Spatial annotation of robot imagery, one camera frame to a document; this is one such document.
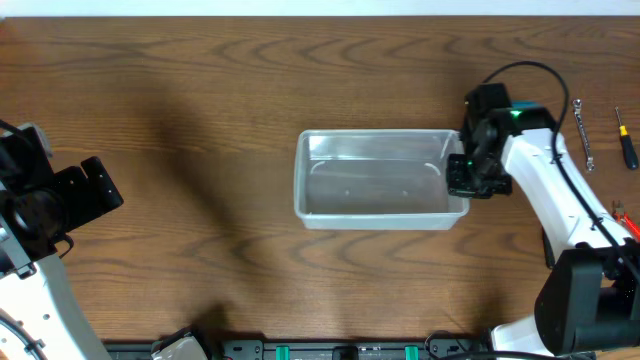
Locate red handled pliers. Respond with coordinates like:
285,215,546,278
612,201,640,241

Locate small claw hammer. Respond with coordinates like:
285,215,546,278
542,230,556,269

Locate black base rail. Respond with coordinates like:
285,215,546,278
102,338,494,360

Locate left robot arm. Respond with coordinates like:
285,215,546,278
1,123,123,359

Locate blue white screw box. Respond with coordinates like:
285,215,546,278
512,101,541,109

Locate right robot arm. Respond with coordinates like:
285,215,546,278
446,83,639,356

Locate clear plastic container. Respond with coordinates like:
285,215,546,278
293,129,470,231

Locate black yellow screwdriver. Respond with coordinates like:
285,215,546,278
614,107,639,170

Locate silver wrench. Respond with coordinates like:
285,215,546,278
572,98,595,172

